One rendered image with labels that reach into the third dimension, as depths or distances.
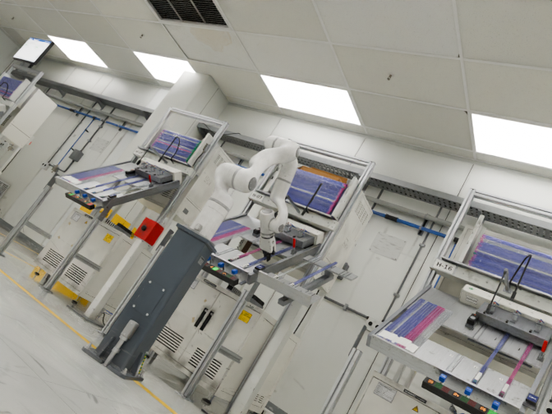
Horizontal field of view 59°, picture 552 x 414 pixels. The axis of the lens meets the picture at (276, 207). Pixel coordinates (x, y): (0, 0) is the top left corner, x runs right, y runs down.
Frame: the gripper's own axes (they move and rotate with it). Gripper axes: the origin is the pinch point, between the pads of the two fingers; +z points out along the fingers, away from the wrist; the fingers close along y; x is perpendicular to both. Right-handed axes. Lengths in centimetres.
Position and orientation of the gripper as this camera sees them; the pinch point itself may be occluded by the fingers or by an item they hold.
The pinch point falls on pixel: (267, 257)
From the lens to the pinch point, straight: 302.4
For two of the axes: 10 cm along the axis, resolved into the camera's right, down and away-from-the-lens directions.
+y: -7.7, -2.9, 5.7
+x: -6.4, 3.4, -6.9
